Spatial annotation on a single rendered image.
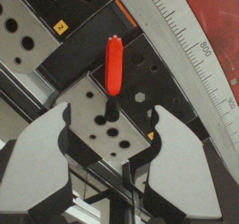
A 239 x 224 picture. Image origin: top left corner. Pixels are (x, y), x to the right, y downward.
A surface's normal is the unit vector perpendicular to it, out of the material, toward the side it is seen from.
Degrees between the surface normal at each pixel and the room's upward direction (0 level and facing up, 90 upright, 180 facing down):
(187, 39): 90
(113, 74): 90
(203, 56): 90
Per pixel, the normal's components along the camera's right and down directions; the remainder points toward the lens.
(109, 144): 0.01, 0.49
